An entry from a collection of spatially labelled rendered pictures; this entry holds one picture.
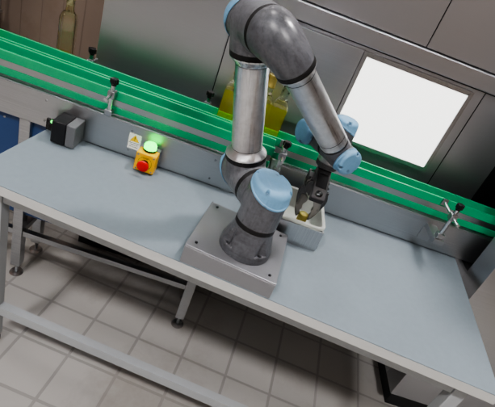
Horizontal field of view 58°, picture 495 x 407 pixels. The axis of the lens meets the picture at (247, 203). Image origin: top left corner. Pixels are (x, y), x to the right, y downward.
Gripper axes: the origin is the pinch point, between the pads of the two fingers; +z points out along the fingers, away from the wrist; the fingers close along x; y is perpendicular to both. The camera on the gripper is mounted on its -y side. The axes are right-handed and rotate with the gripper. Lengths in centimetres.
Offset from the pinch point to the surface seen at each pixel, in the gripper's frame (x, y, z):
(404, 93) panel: -22, 39, -41
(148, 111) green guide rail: 61, 11, -11
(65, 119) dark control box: 85, 4, -1
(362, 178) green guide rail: -18.9, 23.2, -10.3
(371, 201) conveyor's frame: -25.5, 21.3, -3.8
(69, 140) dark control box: 81, 0, 5
